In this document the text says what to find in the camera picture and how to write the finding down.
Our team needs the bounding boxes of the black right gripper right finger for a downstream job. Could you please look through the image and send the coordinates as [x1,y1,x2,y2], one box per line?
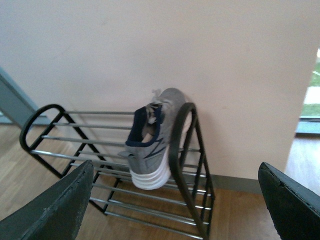
[258,162,320,240]

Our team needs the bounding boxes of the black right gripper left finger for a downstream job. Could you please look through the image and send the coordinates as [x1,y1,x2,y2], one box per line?
[0,160,94,240]

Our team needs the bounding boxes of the grey knit sneaker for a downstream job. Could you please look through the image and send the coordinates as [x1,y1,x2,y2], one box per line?
[119,88,186,190]

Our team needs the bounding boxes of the black metal shoe rack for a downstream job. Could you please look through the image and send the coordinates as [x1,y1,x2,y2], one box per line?
[19,103,215,240]

